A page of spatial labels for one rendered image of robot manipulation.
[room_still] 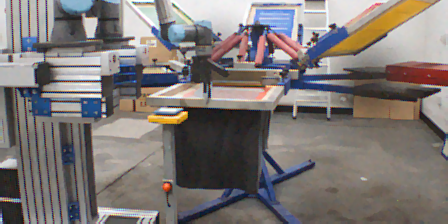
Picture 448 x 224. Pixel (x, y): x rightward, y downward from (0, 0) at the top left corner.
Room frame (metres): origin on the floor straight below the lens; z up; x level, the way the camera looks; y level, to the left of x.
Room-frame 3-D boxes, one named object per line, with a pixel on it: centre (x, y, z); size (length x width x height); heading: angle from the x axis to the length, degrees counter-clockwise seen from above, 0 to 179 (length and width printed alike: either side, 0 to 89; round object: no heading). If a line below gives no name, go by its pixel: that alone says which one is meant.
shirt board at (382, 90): (2.84, -0.74, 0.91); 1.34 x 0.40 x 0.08; 47
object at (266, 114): (2.17, -0.21, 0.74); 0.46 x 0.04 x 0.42; 167
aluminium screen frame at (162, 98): (2.27, -0.02, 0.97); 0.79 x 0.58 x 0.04; 167
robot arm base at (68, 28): (1.73, 0.63, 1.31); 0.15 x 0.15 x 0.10
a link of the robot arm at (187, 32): (1.87, 0.18, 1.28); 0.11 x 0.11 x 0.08; 31
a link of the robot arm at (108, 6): (2.23, 0.60, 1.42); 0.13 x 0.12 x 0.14; 61
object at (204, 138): (1.99, 0.05, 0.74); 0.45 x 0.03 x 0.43; 77
